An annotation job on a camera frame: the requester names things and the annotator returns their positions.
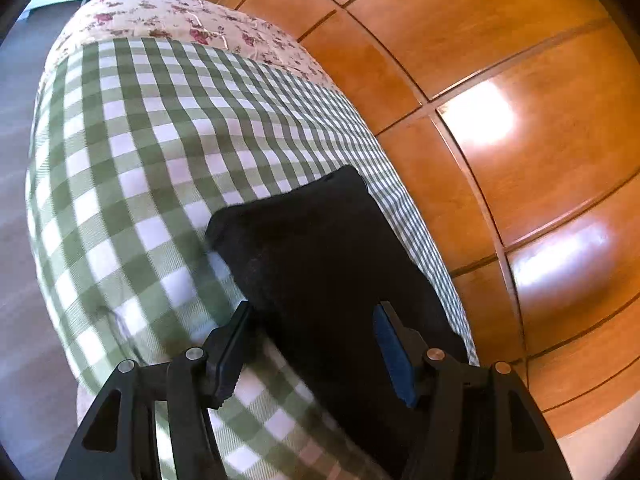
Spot dark embroidered pants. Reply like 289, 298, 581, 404
205, 165, 471, 480

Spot green checkered floral bedspread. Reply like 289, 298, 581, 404
25, 0, 481, 480

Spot wooden wardrobe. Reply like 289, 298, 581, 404
190, 0, 640, 441

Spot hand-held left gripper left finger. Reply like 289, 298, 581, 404
55, 300, 257, 480

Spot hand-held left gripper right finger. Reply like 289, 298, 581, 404
372, 301, 574, 480

